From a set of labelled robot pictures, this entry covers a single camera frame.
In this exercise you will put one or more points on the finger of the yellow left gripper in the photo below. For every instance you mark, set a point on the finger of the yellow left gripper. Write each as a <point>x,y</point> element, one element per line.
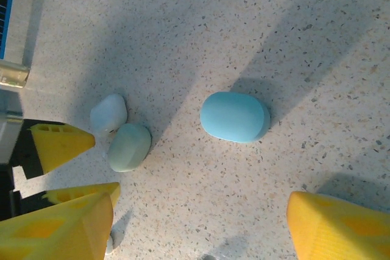
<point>76,194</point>
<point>61,147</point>

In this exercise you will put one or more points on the light blue earbud charging case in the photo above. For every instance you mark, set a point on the light blue earbud charging case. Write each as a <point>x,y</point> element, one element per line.
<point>233,117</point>

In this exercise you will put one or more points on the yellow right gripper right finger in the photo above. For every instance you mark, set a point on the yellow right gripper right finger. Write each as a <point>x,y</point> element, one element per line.
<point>341,232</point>

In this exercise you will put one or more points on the pale teal earbud charging case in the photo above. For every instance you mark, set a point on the pale teal earbud charging case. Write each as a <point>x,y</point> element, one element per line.
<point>129,147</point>

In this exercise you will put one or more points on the white earbud charging case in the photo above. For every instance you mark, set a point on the white earbud charging case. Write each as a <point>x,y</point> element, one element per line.
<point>108,114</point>

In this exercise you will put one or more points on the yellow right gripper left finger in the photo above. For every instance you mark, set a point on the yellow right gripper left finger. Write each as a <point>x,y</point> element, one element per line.
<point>55,235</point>

